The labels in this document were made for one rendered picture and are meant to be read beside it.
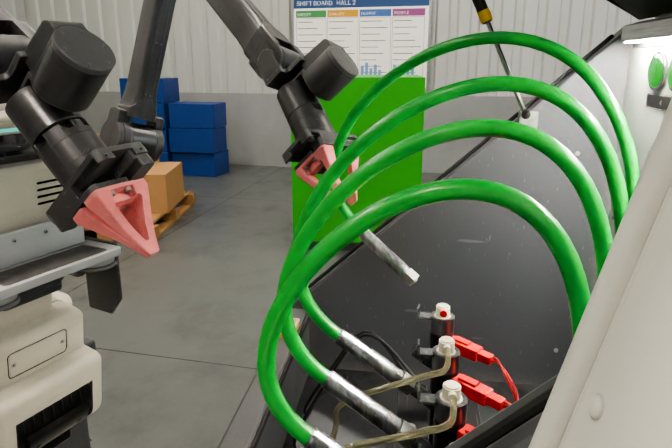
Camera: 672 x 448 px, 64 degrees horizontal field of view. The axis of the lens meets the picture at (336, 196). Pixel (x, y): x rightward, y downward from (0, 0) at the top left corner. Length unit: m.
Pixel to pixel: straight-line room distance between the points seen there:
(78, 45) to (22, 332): 0.75
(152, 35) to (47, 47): 0.60
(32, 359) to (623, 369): 1.12
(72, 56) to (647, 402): 0.49
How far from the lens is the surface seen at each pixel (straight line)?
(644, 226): 0.25
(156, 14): 1.16
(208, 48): 7.82
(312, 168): 0.75
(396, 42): 7.00
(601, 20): 7.20
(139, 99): 1.14
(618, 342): 0.23
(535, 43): 0.64
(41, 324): 1.23
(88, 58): 0.56
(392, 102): 3.83
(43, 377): 1.23
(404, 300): 0.99
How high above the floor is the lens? 1.39
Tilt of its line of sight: 14 degrees down
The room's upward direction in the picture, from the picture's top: straight up
